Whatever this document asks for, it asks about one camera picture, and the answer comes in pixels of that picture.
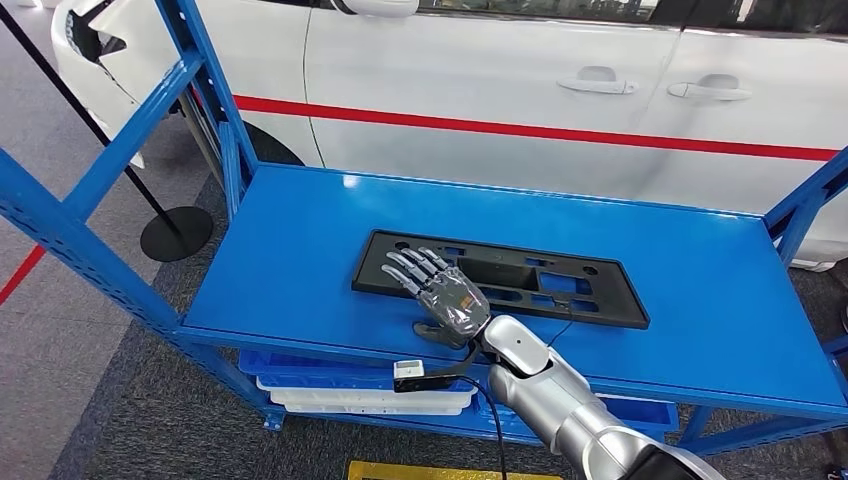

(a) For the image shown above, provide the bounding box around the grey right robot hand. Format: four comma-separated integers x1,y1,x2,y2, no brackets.
380,246,493,350

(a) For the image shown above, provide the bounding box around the black plastic plate bracket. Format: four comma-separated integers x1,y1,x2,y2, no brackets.
351,229,651,331

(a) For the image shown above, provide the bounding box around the blue metal shelf rack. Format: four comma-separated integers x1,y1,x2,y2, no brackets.
0,0,848,458

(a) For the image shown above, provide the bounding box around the white plastic bin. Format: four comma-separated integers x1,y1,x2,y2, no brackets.
283,402,465,418
256,376,478,409

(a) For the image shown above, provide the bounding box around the blue plastic bin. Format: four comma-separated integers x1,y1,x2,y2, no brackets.
473,394,680,442
238,349,478,392

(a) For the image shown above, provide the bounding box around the yellow floor tape square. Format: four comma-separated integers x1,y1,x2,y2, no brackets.
345,460,564,480

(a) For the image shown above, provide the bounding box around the white car with red stripe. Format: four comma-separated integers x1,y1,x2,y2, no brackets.
51,0,848,273

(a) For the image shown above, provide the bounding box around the black car wheel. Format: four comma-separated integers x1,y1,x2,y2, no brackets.
245,122,306,167

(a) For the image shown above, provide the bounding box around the white car side mirror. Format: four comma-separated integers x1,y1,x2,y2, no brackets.
331,0,420,19

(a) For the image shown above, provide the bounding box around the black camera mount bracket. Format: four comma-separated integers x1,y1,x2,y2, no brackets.
392,341,486,394

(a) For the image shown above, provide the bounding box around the white car door handle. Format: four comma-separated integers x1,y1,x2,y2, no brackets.
667,73,753,102
556,65,639,95

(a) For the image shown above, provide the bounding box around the black stanchion post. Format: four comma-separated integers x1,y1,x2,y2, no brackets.
0,3,215,263

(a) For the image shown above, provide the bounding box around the grey metal frame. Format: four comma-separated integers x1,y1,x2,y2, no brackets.
177,92,227,190

